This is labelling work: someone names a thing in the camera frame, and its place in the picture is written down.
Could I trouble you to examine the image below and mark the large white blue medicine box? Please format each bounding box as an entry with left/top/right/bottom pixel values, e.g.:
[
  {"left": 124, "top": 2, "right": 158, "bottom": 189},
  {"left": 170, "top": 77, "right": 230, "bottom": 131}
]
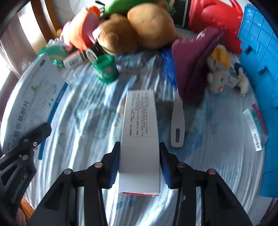
[{"left": 0, "top": 53, "right": 69, "bottom": 160}]

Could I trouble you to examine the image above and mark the curved wooden wall frame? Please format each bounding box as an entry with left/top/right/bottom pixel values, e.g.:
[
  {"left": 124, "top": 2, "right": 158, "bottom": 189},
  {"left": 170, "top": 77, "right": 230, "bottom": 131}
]
[{"left": 30, "top": 0, "right": 59, "bottom": 40}]

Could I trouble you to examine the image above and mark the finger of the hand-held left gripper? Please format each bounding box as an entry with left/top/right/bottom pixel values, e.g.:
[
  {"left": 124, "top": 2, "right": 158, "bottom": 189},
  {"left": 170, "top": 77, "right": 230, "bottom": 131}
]
[{"left": 0, "top": 123, "right": 52, "bottom": 167}]

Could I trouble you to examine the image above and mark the green plastic cup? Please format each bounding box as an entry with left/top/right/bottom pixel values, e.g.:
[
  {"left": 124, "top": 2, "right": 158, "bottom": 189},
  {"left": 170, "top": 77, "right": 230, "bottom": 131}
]
[{"left": 92, "top": 54, "right": 120, "bottom": 83}]

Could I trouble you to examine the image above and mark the blue plastic crate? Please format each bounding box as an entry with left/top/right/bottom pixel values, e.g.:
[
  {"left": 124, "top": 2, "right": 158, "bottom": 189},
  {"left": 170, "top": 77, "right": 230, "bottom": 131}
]
[{"left": 237, "top": 3, "right": 278, "bottom": 197}]

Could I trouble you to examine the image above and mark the white red medicine box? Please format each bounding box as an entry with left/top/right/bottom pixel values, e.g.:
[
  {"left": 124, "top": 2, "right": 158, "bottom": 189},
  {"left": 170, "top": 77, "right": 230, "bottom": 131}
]
[{"left": 118, "top": 90, "right": 161, "bottom": 197}]

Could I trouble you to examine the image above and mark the maroon felt hat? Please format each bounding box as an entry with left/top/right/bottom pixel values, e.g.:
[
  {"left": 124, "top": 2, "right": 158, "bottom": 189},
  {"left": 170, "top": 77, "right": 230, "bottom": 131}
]
[{"left": 171, "top": 27, "right": 225, "bottom": 105}]

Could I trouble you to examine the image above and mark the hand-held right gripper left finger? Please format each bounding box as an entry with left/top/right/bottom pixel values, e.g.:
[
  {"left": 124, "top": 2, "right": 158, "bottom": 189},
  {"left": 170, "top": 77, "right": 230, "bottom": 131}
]
[{"left": 27, "top": 141, "right": 121, "bottom": 226}]

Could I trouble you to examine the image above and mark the small pink barcode box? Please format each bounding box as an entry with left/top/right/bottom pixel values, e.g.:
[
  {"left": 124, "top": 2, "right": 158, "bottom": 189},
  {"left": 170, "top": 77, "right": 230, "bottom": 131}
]
[{"left": 63, "top": 50, "right": 90, "bottom": 70}]

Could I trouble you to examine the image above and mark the white yellow mouse plush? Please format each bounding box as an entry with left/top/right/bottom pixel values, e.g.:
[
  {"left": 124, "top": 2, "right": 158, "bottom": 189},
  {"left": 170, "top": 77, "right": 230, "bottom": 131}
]
[{"left": 206, "top": 45, "right": 238, "bottom": 94}]

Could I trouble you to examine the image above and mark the green plush toy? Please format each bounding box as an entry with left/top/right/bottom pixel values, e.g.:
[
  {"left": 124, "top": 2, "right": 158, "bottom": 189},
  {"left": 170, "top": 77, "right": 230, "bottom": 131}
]
[{"left": 102, "top": 0, "right": 174, "bottom": 18}]

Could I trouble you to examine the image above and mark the red green medicine box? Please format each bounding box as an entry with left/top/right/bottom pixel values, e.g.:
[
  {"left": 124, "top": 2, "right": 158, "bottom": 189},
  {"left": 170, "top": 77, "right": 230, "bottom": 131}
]
[{"left": 243, "top": 104, "right": 268, "bottom": 152}]

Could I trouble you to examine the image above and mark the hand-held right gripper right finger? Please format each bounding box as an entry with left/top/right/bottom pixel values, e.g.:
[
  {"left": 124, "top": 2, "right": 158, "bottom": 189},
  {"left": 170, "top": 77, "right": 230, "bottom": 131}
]
[{"left": 159, "top": 142, "right": 253, "bottom": 226}]

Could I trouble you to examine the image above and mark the green packet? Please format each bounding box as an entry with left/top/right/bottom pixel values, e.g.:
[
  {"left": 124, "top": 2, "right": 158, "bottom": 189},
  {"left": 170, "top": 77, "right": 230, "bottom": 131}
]
[{"left": 36, "top": 39, "right": 68, "bottom": 68}]

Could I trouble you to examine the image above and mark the orange pink plush toy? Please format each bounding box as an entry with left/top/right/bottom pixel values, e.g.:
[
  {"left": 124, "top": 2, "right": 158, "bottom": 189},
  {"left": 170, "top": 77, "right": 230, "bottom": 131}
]
[{"left": 60, "top": 5, "right": 103, "bottom": 52}]

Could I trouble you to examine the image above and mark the brown bear plush toy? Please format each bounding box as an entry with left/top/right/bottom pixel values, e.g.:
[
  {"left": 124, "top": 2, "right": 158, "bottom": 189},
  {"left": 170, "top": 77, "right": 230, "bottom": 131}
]
[{"left": 97, "top": 2, "right": 183, "bottom": 55}]

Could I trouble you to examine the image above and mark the white blue plush toy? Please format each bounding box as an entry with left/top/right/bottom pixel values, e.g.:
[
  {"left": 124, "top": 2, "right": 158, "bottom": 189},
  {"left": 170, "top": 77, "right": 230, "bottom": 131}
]
[{"left": 234, "top": 63, "right": 251, "bottom": 97}]

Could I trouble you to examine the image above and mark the white plastic handle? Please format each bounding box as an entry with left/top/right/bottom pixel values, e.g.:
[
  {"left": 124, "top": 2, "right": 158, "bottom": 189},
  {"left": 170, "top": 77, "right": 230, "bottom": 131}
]
[{"left": 170, "top": 91, "right": 186, "bottom": 148}]

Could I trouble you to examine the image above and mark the red bear-shaped case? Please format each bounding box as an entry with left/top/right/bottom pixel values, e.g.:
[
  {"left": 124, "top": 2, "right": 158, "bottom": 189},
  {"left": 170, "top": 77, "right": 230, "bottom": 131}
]
[{"left": 189, "top": 0, "right": 244, "bottom": 54}]

